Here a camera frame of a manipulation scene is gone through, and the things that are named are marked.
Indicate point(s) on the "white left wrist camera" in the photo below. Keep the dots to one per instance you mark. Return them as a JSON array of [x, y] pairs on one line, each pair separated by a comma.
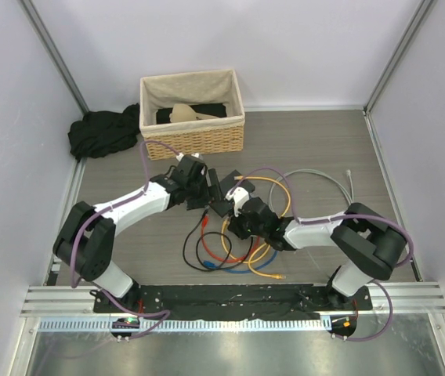
[[197, 155]]

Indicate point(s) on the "wicker basket with liner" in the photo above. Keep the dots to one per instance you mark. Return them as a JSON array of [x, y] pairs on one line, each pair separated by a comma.
[[213, 136]]

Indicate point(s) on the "aluminium front rail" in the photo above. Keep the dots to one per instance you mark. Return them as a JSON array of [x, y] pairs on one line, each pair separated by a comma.
[[84, 309]]

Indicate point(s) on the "black cloth pile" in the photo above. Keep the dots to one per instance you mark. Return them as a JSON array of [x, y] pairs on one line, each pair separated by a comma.
[[100, 133]]

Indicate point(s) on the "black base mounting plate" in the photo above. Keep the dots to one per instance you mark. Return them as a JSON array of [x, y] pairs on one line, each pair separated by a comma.
[[237, 302]]

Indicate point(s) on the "black cloth in basket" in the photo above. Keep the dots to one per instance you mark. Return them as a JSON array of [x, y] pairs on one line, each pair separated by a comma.
[[216, 109]]

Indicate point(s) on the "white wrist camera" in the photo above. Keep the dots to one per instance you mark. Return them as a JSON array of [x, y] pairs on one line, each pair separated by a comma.
[[237, 197], [197, 155]]

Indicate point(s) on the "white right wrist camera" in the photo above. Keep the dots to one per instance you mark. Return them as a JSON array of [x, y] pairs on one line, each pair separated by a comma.
[[237, 197]]

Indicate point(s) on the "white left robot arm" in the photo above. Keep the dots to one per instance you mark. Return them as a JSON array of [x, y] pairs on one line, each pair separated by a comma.
[[86, 241]]

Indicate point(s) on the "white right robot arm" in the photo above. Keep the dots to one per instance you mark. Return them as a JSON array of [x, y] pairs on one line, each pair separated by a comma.
[[374, 245]]

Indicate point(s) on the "beige object in basket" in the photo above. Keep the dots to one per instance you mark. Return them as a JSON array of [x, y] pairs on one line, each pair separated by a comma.
[[185, 113]]

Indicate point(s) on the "black network switch box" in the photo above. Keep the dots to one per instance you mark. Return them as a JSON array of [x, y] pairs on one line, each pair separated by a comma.
[[219, 188]]

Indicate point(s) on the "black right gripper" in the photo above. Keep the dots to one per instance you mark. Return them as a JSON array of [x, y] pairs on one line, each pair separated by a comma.
[[235, 225]]

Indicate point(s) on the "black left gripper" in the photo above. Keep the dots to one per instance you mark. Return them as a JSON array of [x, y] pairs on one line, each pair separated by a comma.
[[210, 193]]

